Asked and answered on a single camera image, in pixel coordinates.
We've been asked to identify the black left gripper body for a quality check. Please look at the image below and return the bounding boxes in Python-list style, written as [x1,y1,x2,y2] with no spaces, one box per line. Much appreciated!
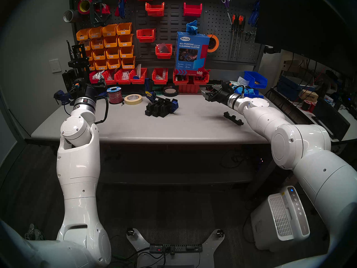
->
[84,85,108,100]

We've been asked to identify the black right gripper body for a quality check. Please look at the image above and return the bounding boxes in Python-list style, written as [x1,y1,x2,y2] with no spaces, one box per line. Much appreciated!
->
[205,86,236,104]

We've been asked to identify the blue bar clamp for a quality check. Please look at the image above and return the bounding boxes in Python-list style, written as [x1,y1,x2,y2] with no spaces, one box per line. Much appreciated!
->
[144,78,179,114]

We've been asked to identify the dark green C-clamp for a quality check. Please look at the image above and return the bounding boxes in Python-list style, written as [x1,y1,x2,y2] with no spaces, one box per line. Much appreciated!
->
[89,0,112,27]

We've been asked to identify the small black plastic part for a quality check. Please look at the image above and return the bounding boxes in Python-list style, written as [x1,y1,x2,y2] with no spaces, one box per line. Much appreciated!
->
[224,111,244,126]

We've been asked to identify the blue bench vise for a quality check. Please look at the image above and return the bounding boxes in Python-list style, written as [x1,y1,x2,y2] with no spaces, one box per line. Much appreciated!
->
[53,90,73,106]

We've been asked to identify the blue cleaning cloths box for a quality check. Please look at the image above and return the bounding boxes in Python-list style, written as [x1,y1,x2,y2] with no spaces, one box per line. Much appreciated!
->
[174,31,210,76]

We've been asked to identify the beige masking tape roll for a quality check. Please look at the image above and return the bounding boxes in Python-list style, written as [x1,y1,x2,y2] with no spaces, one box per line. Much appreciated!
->
[124,94,143,105]

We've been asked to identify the black metal stand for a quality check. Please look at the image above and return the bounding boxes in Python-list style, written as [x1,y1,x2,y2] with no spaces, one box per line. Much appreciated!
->
[66,40,94,106]

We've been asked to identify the orange tape roll on pegboard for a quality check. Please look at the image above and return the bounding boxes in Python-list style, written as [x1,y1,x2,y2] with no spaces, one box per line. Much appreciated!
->
[207,34,219,53]

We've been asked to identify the green cutting mat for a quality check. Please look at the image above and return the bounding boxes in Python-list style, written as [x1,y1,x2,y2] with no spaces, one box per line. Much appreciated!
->
[122,85,164,95]

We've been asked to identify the blue microfiber cloth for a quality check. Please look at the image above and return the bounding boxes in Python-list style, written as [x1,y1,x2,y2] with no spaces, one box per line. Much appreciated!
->
[186,20,199,35]

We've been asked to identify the blue crate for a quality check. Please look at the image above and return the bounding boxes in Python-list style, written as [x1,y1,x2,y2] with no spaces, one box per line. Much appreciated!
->
[277,75,317,102]

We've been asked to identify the dark grey pegboard panel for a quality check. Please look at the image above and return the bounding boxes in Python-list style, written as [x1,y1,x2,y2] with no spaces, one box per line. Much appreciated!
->
[70,0,264,65]

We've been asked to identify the orange black screwdriver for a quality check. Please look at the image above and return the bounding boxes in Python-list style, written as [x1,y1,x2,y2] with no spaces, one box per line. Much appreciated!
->
[234,15,243,60]
[228,15,237,61]
[239,16,247,58]

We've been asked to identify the red tape roll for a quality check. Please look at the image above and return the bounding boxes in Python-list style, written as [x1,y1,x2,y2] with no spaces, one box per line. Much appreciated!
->
[78,0,93,15]

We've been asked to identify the cardboard box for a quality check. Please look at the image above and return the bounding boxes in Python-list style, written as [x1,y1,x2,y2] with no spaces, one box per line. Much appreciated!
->
[298,89,319,101]

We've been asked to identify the black monitor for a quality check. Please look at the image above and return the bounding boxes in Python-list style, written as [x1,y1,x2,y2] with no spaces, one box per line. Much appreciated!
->
[254,0,357,78]

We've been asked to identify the black laptop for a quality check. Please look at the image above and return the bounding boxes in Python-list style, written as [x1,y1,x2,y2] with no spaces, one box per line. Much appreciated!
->
[312,99,351,141]

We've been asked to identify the white side desk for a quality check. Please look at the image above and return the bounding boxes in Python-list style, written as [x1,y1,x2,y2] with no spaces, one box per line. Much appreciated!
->
[268,86,357,187]

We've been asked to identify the white air purifier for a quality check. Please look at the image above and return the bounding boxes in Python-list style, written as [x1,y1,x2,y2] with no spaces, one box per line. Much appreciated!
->
[250,186,310,252]

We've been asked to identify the grey sneaker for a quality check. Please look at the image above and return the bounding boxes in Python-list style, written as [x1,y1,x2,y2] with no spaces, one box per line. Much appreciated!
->
[25,223,45,241]

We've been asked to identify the black power strip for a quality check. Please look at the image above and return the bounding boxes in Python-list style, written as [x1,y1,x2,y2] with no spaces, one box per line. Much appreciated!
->
[149,244,203,254]

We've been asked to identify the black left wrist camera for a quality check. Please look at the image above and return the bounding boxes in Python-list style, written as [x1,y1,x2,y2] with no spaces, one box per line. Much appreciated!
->
[72,78,86,92]

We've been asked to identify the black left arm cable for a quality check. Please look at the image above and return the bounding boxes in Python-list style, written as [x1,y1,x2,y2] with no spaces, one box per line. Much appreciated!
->
[94,96,109,125]

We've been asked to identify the grey duct tape roll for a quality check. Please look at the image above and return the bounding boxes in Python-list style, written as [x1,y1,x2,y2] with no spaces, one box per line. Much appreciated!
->
[63,9,81,23]

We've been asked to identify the blue handled pliers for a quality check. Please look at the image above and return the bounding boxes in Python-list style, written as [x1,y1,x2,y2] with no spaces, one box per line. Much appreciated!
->
[248,1,260,26]

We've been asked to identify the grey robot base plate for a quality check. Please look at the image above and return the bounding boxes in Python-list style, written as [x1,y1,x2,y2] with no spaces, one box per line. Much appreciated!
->
[126,228,225,268]

